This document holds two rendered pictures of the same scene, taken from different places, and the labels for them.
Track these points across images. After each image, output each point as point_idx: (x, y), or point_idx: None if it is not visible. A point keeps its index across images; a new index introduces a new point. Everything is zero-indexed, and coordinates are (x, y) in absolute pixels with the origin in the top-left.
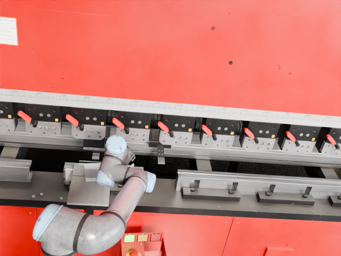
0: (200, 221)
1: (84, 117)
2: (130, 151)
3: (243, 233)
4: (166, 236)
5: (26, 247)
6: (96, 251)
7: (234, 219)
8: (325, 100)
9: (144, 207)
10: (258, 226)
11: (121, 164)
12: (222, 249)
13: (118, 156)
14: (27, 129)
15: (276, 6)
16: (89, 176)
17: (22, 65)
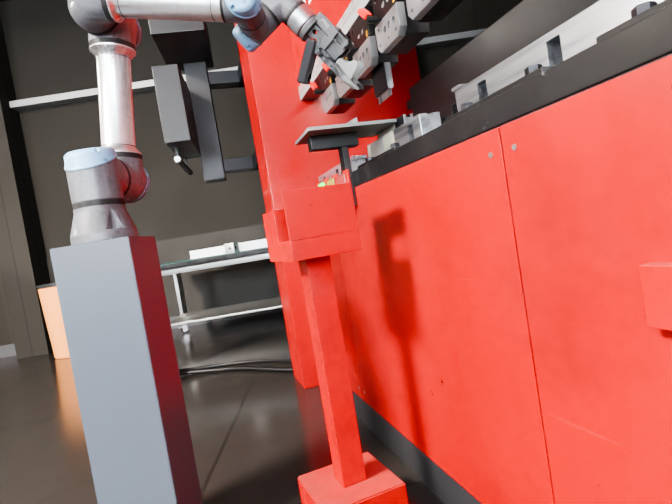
0: (448, 169)
1: (357, 36)
2: (330, 24)
3: (544, 197)
4: (421, 237)
5: (338, 277)
6: (69, 6)
7: (501, 134)
8: None
9: (383, 159)
10: (572, 143)
11: (310, 43)
12: (519, 284)
13: (261, 0)
14: (337, 90)
15: None
16: None
17: (324, 3)
